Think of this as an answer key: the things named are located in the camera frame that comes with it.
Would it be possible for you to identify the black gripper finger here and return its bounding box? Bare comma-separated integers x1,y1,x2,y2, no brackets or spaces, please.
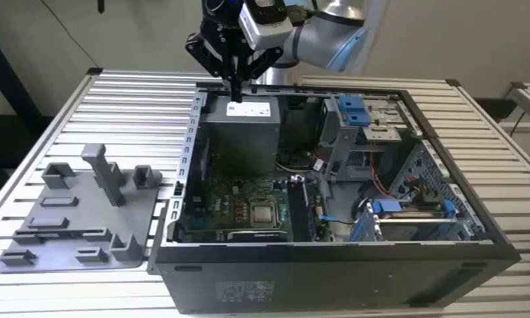
184,31,239,103
236,46,284,103

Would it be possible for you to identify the installed RAM stick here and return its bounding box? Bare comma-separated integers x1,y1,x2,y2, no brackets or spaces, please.
298,177,318,241

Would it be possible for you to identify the blue drive latch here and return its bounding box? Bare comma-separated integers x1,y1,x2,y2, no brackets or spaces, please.
336,94,364,112
344,111,371,127

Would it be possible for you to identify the grey power supply unit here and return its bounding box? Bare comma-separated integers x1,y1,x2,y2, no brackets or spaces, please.
199,95,284,177

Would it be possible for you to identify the grey metal drive cage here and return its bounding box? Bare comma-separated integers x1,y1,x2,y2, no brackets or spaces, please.
318,94,424,182

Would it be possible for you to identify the green motherboard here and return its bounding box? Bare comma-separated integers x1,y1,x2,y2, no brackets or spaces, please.
175,174,332,244

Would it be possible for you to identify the silver CPU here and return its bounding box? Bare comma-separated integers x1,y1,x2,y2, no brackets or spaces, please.
251,205,276,225

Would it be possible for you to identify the perforated steel disk cage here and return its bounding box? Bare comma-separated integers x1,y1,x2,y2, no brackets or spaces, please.
350,138,487,243

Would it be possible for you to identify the metal CPU socket cover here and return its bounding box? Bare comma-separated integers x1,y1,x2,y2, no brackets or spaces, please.
246,197,279,229

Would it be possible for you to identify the hard disk in blue carrier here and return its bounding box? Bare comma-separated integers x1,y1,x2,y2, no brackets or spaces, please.
352,199,467,242

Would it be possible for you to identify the black graphics card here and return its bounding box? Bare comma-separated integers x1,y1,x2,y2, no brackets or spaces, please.
226,229,288,243

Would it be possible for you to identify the grey plastic parts rack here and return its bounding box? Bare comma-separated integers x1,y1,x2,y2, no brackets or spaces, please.
0,142,164,274

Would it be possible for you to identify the black PC case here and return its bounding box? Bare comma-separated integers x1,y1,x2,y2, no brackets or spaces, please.
144,80,523,315

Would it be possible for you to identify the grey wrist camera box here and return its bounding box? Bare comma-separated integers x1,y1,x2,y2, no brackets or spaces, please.
236,1,294,51

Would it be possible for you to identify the power supply wire bundle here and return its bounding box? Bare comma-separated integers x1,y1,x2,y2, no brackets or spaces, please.
275,147,326,173

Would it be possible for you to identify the blue-tipped black wire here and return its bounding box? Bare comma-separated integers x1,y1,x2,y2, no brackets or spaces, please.
318,214,363,226

